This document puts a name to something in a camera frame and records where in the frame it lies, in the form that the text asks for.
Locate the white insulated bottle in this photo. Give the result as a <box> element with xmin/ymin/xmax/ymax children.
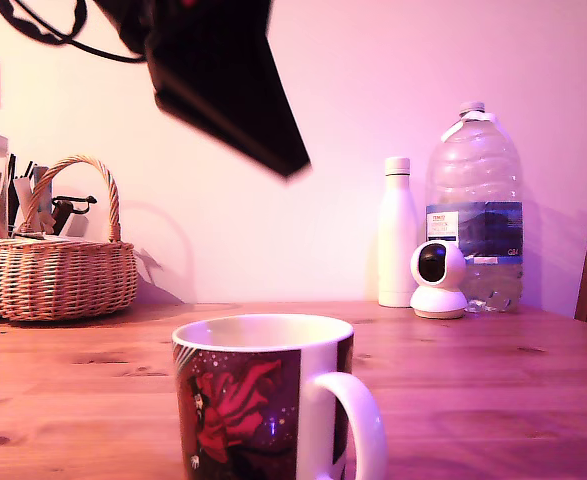
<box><xmin>377</xmin><ymin>156</ymin><xmax>420</xmax><ymax>309</ymax></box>

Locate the white paper sachet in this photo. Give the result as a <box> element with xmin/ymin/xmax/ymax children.
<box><xmin>13</xmin><ymin>177</ymin><xmax>38</xmax><ymax>232</ymax></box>

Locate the large clear water bottle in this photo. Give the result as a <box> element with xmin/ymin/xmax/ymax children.
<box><xmin>424</xmin><ymin>101</ymin><xmax>526</xmax><ymax>314</ymax></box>

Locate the white mug with red print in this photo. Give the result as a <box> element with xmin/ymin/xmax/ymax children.
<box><xmin>171</xmin><ymin>313</ymin><xmax>390</xmax><ymax>480</ymax></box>

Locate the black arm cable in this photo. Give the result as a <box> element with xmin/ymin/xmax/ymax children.
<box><xmin>65</xmin><ymin>35</ymin><xmax>149</xmax><ymax>65</ymax></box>
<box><xmin>0</xmin><ymin>0</ymin><xmax>90</xmax><ymax>47</ymax></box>

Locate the black handled tool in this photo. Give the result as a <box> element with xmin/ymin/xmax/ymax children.
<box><xmin>51</xmin><ymin>194</ymin><xmax>99</xmax><ymax>237</ymax></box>

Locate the wicker basket with handle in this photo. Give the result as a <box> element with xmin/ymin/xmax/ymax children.
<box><xmin>0</xmin><ymin>154</ymin><xmax>140</xmax><ymax>322</ymax></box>

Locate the small white round camera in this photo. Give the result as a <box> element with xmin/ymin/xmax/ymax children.
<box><xmin>409</xmin><ymin>241</ymin><xmax>470</xmax><ymax>320</ymax></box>

